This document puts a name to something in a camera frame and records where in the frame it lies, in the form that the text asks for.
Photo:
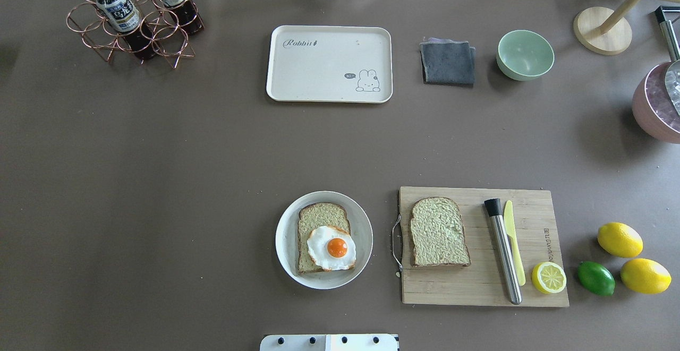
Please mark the bread slice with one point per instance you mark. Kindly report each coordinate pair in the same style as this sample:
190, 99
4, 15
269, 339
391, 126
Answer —
312, 217
438, 233

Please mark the cream rabbit tray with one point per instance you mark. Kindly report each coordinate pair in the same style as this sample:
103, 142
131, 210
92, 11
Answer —
330, 64

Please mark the bread slice on plate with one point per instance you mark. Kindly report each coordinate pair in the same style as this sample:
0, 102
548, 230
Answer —
312, 217

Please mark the white round plate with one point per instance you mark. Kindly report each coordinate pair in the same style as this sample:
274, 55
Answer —
286, 240

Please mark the fried egg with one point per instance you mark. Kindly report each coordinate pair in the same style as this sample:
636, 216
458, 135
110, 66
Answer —
331, 248

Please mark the grey folded cloth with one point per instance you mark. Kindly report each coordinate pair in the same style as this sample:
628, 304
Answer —
446, 61

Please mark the wooden cutting board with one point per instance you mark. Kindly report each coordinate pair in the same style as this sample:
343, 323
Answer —
482, 283

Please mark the green bowl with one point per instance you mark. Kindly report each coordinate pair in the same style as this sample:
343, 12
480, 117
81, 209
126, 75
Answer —
524, 55

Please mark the lemon half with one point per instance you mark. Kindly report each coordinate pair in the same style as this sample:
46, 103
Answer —
549, 278

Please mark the front tea bottle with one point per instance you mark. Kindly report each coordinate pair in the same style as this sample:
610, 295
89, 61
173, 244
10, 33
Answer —
126, 19

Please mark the green lime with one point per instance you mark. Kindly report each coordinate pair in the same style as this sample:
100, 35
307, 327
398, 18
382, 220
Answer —
596, 278

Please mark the upper whole lemon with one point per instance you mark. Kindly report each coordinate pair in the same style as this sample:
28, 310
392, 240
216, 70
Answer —
619, 239

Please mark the whole lemon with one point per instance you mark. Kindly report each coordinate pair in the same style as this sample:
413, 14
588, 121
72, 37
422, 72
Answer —
645, 276
619, 239

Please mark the wooden mug tree stand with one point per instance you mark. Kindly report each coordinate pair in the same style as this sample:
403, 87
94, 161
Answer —
605, 31

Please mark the pink ice bowl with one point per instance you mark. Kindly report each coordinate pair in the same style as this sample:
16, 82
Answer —
652, 106

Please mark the lower whole lemon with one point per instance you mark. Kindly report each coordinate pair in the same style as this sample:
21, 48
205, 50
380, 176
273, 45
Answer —
645, 276

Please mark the steel ice scoop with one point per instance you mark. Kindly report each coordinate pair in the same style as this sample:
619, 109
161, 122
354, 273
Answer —
666, 17

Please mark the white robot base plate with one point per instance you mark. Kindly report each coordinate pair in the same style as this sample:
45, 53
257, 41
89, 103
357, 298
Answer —
351, 341

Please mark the copper wire bottle rack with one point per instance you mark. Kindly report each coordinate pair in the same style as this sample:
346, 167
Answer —
169, 40

